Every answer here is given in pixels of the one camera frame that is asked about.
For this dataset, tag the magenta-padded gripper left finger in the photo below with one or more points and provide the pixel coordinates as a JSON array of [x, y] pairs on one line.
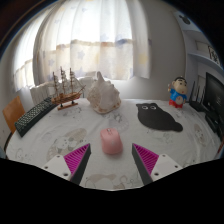
[[77, 159]]

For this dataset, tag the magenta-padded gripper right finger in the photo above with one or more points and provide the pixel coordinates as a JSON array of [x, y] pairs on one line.
[[146, 159]]

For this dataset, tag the pink computer mouse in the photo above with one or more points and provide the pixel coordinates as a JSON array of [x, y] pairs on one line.
[[111, 141]]

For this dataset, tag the black cat-shaped mouse pad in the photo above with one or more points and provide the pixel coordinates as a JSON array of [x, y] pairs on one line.
[[156, 118]]

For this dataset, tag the white printed tablecloth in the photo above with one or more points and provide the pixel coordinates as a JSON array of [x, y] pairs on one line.
[[76, 130]]

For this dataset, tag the black keyboard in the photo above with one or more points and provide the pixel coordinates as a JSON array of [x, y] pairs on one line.
[[33, 116]]

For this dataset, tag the wooden model sailing ship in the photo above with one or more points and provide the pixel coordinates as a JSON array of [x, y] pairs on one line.
[[66, 97]]

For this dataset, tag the large white conch shell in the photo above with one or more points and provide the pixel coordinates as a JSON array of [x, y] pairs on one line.
[[103, 96]]

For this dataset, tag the cartoon boy figurine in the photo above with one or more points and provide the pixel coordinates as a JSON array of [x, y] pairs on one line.
[[177, 93]]

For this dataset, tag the black router with antennas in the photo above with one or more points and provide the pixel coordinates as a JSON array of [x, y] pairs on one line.
[[197, 106]]

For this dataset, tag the small black box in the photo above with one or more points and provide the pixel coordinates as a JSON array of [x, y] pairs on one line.
[[212, 120]]

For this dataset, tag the orange wooden chair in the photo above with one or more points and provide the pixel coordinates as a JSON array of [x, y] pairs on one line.
[[13, 111]]

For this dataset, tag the black monitor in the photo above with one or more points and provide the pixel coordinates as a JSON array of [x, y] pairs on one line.
[[215, 96]]

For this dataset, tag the white star-print curtain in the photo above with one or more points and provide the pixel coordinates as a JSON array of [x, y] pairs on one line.
[[93, 40]]

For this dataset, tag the white shelf unit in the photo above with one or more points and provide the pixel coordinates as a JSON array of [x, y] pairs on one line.
[[200, 50]]

